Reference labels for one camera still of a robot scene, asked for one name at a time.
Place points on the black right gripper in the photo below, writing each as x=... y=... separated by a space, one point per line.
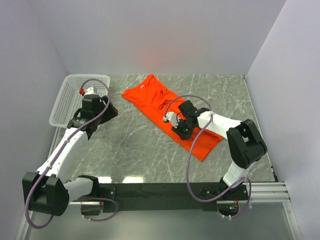
x=182 y=136

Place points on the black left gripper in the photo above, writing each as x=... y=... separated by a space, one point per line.
x=111 y=112

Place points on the orange t-shirt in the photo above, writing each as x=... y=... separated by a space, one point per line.
x=152 y=98

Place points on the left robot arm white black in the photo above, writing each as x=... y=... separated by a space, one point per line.
x=44 y=190

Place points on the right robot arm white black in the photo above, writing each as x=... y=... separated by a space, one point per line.
x=246 y=145

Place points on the white perforated plastic basket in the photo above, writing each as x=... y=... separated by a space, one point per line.
x=69 y=98

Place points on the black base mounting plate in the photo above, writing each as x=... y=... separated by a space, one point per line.
x=160 y=196

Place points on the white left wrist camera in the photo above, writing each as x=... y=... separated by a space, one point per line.
x=89 y=91

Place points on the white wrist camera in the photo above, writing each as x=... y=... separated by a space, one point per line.
x=171 y=117
x=89 y=91

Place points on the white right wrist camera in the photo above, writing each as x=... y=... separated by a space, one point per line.
x=171 y=117

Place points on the aluminium frame rail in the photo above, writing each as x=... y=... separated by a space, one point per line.
x=269 y=192

